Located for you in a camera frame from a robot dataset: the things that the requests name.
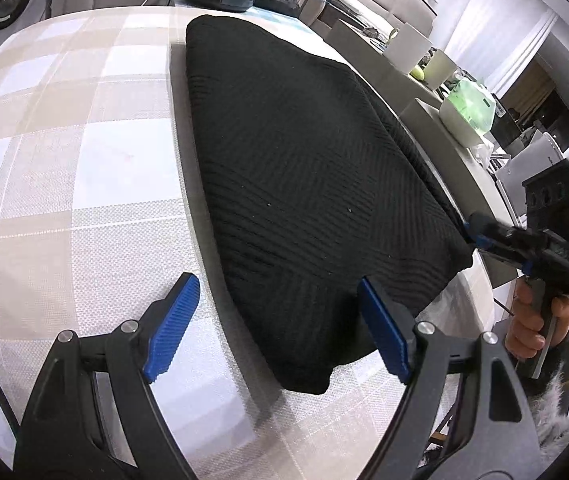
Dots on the person's right hand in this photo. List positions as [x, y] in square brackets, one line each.
[524, 339]

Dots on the white bowl with green bag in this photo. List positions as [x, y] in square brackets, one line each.
[468, 112]

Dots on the black knitted garment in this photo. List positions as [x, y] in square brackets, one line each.
[311, 183]

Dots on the white box on headboard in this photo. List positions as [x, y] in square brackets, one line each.
[406, 48]

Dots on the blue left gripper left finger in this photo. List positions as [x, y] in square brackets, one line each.
[165, 323]

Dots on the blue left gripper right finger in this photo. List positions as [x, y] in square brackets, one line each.
[392, 327]

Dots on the white checked bed sheet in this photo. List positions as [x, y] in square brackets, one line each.
[99, 215]

